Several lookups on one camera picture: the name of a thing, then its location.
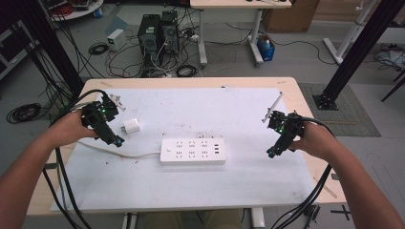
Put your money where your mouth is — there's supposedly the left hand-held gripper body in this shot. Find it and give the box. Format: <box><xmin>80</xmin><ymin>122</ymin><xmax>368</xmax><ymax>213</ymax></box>
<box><xmin>79</xmin><ymin>92</ymin><xmax>127</xmax><ymax>141</ymax></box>

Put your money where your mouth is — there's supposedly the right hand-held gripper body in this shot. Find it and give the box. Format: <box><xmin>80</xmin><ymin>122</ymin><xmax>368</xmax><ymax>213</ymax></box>
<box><xmin>261</xmin><ymin>91</ymin><xmax>306</xmax><ymax>151</ymax></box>

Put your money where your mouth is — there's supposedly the person's left hand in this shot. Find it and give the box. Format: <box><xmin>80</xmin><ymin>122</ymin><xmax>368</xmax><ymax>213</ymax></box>
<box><xmin>51</xmin><ymin>110</ymin><xmax>100</xmax><ymax>148</ymax></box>

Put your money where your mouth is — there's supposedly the person's right hand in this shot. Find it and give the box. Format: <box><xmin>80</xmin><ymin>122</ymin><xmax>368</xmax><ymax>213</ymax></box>
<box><xmin>288</xmin><ymin>122</ymin><xmax>339</xmax><ymax>160</ymax></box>

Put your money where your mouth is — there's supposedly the white charger plug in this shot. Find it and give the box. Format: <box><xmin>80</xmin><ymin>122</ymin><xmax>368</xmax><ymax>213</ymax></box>
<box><xmin>120</xmin><ymin>117</ymin><xmax>141</xmax><ymax>135</ymax></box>

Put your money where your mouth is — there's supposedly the grey floor mat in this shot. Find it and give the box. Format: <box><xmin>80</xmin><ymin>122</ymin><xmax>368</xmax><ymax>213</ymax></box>
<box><xmin>298</xmin><ymin>82</ymin><xmax>382</xmax><ymax>138</ymax></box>

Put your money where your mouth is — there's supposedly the white power strip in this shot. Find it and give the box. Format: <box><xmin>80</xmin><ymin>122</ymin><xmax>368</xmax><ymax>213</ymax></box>
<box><xmin>160</xmin><ymin>136</ymin><xmax>227</xmax><ymax>166</ymax></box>

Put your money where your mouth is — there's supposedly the white power supply box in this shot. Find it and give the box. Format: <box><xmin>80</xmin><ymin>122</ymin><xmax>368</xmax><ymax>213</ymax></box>
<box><xmin>106</xmin><ymin>28</ymin><xmax>128</xmax><ymax>52</ymax></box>

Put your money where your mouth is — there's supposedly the white table mat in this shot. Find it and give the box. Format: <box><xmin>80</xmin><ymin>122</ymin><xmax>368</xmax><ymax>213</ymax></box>
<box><xmin>50</xmin><ymin>87</ymin><xmax>317</xmax><ymax>214</ymax></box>

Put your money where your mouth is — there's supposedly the black computer tower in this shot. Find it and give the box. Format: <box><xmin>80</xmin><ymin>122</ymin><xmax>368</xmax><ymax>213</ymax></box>
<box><xmin>160</xmin><ymin>10</ymin><xmax>181</xmax><ymax>55</ymax></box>
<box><xmin>137</xmin><ymin>13</ymin><xmax>162</xmax><ymax>66</ymax></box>

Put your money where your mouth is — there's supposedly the round white table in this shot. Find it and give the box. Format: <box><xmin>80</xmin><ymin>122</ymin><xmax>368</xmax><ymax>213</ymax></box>
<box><xmin>40</xmin><ymin>0</ymin><xmax>105</xmax><ymax>22</ymax></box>

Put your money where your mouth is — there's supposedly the white metal stand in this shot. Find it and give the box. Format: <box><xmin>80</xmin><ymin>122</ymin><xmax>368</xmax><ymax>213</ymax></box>
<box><xmin>322</xmin><ymin>0</ymin><xmax>374</xmax><ymax>66</ymax></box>

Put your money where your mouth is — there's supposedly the cardboard box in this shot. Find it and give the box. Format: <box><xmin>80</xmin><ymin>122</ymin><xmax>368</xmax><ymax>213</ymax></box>
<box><xmin>262</xmin><ymin>0</ymin><xmax>320</xmax><ymax>33</ymax></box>

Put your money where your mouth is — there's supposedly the wooden desk with white legs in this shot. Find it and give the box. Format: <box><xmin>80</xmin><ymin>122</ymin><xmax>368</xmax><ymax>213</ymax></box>
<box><xmin>189</xmin><ymin>0</ymin><xmax>293</xmax><ymax>68</ymax></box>

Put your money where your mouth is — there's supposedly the white power strip cable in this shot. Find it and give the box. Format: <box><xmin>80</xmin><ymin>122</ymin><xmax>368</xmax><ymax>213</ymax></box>
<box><xmin>75</xmin><ymin>140</ymin><xmax>162</xmax><ymax>159</ymax></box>

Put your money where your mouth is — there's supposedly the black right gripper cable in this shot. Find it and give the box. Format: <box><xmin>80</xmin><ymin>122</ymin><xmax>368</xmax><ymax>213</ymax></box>
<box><xmin>271</xmin><ymin>115</ymin><xmax>337</xmax><ymax>229</ymax></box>

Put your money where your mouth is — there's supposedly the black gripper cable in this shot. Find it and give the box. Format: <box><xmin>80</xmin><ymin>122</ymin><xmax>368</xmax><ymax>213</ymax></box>
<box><xmin>41</xmin><ymin>89</ymin><xmax>108</xmax><ymax>229</ymax></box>
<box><xmin>271</xmin><ymin>115</ymin><xmax>337</xmax><ymax>229</ymax></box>

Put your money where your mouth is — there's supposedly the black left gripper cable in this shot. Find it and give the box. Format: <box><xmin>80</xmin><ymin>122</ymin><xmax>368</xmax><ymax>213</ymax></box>
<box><xmin>41</xmin><ymin>89</ymin><xmax>108</xmax><ymax>229</ymax></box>

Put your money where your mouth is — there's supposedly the coiled black cable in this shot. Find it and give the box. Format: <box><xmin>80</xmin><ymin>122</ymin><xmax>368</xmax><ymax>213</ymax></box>
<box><xmin>88</xmin><ymin>41</ymin><xmax>110</xmax><ymax>56</ymax></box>
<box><xmin>6</xmin><ymin>102</ymin><xmax>43</xmax><ymax>125</ymax></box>
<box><xmin>175</xmin><ymin>64</ymin><xmax>200</xmax><ymax>78</ymax></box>

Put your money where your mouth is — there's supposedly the black metal frame post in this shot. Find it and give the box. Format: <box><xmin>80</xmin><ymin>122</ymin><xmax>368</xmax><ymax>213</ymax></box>
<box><xmin>12</xmin><ymin>0</ymin><xmax>86</xmax><ymax>98</ymax></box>
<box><xmin>312</xmin><ymin>0</ymin><xmax>405</xmax><ymax>112</ymax></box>

